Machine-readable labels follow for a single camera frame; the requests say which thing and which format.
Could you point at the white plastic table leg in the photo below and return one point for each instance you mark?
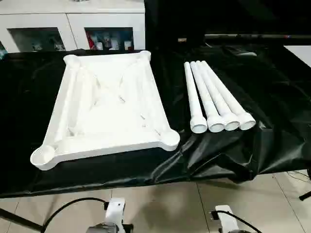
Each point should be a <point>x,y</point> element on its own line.
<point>229,97</point>
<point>217,97</point>
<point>205,97</point>
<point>193,97</point>

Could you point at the white plastic table top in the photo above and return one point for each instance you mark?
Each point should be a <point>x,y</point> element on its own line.
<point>104,111</point>

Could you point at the small tan tag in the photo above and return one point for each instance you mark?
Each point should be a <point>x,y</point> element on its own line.
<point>182,40</point>

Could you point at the black mat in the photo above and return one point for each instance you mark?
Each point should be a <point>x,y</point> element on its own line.
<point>29,97</point>

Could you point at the white flat panel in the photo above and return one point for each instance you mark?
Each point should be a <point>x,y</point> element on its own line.
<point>300,53</point>

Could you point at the black metal rail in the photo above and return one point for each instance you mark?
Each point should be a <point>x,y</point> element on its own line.
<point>252,36</point>

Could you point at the black stand leg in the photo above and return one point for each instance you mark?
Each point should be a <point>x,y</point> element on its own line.
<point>19,219</point>

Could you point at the white glass-door cabinet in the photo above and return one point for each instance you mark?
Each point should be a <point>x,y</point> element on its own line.
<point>73,17</point>

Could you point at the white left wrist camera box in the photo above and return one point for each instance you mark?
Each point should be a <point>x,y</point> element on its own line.
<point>115,213</point>

